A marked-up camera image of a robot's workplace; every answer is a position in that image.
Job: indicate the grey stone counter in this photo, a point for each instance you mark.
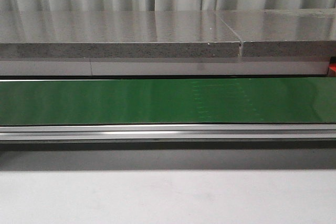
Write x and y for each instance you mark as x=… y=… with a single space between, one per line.
x=168 y=43

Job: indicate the aluminium conveyor frame rail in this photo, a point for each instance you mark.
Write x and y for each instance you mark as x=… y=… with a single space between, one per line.
x=137 y=133

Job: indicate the red plate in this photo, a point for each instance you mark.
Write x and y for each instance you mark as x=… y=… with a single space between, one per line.
x=332 y=70

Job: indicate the green conveyor belt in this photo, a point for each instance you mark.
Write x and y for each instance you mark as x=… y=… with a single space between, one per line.
x=133 y=101

